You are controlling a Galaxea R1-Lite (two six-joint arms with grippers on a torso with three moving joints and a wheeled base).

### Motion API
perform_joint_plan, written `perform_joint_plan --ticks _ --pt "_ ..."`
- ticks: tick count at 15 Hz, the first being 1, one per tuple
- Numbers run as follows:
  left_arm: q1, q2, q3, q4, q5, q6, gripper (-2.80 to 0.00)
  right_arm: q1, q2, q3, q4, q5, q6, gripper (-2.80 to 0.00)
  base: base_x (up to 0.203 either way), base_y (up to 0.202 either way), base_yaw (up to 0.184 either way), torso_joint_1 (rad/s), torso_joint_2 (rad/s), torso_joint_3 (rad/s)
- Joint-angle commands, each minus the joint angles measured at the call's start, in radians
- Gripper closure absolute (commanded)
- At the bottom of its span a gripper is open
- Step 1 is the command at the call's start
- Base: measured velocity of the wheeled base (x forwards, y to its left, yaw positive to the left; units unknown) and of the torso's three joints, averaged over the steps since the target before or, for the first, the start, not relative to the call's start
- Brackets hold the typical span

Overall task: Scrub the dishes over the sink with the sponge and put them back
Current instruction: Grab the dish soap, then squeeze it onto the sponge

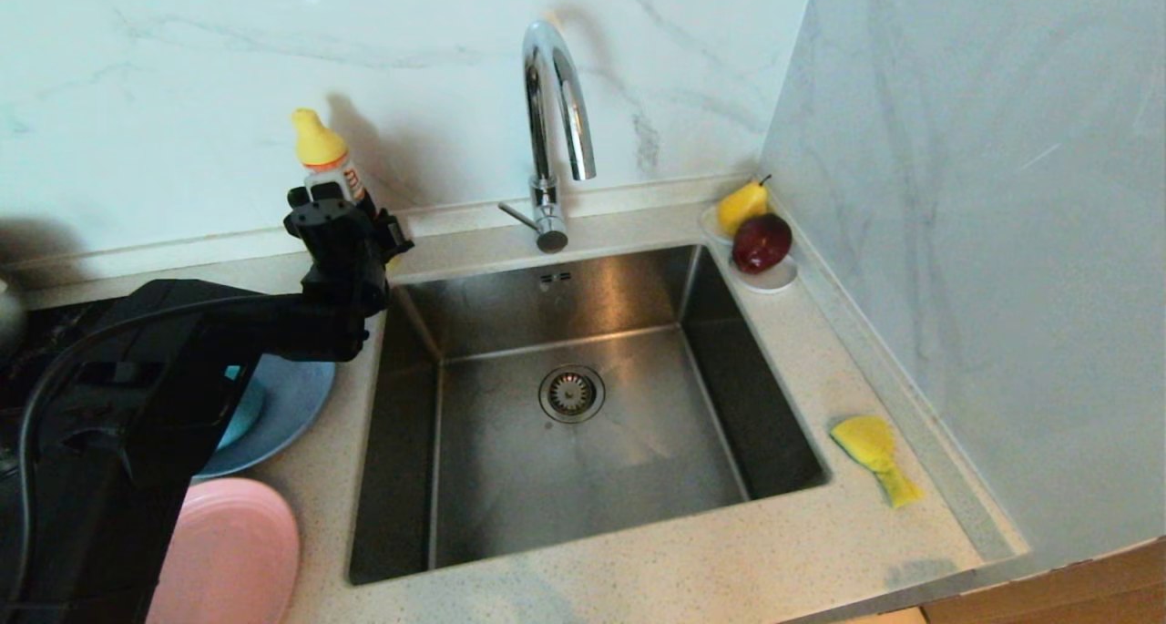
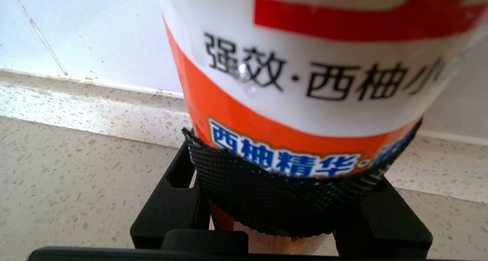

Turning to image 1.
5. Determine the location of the yellow pear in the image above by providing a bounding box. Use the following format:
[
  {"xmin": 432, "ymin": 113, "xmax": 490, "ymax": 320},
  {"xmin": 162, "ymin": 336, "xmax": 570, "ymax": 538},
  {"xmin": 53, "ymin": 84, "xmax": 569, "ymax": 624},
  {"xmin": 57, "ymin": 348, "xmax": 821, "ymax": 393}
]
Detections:
[{"xmin": 717, "ymin": 175, "xmax": 773, "ymax": 237}]

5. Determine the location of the blue-grey plate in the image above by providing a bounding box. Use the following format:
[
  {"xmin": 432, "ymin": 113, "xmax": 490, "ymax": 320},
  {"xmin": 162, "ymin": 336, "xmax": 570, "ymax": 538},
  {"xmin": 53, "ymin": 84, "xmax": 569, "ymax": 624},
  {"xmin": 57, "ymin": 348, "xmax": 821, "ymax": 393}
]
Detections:
[{"xmin": 196, "ymin": 353, "xmax": 337, "ymax": 479}]

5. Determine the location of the yellow green sponge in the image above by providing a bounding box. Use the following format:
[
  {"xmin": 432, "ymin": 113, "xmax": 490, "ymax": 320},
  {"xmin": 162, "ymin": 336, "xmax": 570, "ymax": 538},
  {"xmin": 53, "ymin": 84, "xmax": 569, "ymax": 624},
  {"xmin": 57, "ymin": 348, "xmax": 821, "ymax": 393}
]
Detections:
[{"xmin": 830, "ymin": 414, "xmax": 924, "ymax": 509}]

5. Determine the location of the teal bowl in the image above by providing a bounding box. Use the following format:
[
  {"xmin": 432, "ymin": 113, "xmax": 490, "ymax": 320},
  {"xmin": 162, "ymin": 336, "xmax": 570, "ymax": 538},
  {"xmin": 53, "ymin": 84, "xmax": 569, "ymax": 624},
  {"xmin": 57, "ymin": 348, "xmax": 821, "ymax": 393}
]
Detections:
[{"xmin": 219, "ymin": 364, "xmax": 267, "ymax": 450}]

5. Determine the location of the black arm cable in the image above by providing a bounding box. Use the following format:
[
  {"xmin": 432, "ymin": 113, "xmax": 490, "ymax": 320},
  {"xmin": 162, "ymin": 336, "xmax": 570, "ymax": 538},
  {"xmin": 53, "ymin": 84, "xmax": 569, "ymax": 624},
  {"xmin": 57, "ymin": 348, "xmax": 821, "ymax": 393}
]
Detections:
[{"xmin": 16, "ymin": 294, "xmax": 306, "ymax": 598}]

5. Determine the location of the round metal drain strainer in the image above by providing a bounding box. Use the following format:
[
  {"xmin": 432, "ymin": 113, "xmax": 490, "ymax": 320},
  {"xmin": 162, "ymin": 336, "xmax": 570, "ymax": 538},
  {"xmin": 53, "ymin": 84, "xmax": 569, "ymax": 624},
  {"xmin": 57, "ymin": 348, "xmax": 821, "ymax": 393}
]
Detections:
[{"xmin": 538, "ymin": 364, "xmax": 606, "ymax": 424}]

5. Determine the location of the small white dish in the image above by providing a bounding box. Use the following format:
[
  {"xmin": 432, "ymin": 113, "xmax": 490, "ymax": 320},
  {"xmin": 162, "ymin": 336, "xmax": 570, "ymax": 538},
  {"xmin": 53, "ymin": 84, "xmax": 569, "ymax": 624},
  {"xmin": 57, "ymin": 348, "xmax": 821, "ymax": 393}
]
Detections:
[{"xmin": 700, "ymin": 203, "xmax": 800, "ymax": 294}]

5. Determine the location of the dark red apple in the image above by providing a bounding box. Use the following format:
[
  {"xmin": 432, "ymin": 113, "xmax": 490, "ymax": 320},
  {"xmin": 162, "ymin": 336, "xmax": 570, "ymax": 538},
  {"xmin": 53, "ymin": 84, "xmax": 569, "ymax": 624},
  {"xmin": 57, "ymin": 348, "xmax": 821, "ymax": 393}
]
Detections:
[{"xmin": 731, "ymin": 213, "xmax": 793, "ymax": 274}]

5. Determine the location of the chrome gooseneck faucet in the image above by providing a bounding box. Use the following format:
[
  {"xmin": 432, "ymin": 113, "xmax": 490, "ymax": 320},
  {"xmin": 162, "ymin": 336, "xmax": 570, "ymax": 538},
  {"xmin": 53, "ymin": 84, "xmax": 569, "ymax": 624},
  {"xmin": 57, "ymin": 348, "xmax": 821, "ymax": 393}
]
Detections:
[{"xmin": 498, "ymin": 20, "xmax": 598, "ymax": 254}]

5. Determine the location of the stainless steel sink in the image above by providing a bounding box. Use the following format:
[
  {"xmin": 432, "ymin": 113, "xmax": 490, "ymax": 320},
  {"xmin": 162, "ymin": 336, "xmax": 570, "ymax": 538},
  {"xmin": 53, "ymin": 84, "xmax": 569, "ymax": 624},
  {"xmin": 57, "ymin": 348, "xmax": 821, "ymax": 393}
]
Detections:
[{"xmin": 348, "ymin": 244, "xmax": 832, "ymax": 587}]

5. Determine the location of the black glass cooktop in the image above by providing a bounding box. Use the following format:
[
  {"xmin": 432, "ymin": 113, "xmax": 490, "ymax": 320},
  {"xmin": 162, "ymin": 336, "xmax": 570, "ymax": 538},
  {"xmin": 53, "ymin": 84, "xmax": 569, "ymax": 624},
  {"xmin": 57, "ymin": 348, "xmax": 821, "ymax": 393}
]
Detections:
[{"xmin": 0, "ymin": 296, "xmax": 128, "ymax": 397}]

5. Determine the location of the pink plate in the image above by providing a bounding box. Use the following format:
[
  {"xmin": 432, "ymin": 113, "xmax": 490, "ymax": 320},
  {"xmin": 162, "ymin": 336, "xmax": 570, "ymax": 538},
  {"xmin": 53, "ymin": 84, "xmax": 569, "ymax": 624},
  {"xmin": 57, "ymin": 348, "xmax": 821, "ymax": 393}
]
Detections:
[{"xmin": 146, "ymin": 477, "xmax": 301, "ymax": 624}]

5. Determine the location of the yellow-capped detergent bottle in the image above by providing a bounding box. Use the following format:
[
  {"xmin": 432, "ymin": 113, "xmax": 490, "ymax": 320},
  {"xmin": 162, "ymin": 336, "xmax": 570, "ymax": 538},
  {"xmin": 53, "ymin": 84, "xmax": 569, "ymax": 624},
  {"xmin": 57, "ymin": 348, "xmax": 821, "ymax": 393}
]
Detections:
[{"xmin": 291, "ymin": 108, "xmax": 403, "ymax": 271}]

